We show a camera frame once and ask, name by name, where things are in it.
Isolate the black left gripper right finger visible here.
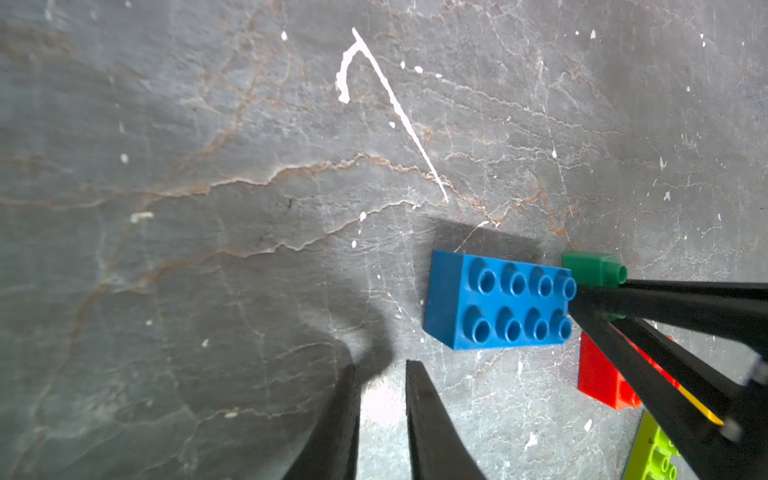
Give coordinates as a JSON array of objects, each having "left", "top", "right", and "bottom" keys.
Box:
[{"left": 406, "top": 360, "right": 485, "bottom": 479}]

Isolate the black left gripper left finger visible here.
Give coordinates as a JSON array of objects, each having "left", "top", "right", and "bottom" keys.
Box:
[{"left": 284, "top": 364, "right": 361, "bottom": 479}]

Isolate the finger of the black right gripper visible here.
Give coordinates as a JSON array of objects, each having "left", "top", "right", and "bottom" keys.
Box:
[
  {"left": 572, "top": 279, "right": 767, "bottom": 351},
  {"left": 570, "top": 303, "right": 767, "bottom": 479}
]

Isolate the yellow lego piece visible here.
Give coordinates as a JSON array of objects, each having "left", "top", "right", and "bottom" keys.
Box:
[{"left": 678, "top": 385, "right": 723, "bottom": 425}]

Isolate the lime green lego plate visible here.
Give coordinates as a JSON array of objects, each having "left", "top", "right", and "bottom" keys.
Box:
[{"left": 622, "top": 410, "right": 680, "bottom": 480}]

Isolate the green lego brick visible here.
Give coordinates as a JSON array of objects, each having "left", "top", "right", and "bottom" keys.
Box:
[{"left": 562, "top": 251, "right": 628, "bottom": 287}]

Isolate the blue lego brick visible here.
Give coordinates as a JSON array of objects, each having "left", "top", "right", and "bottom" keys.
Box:
[{"left": 423, "top": 250, "right": 577, "bottom": 351}]

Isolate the red lego brick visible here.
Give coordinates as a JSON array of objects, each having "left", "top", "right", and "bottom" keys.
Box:
[{"left": 577, "top": 331, "right": 682, "bottom": 412}]

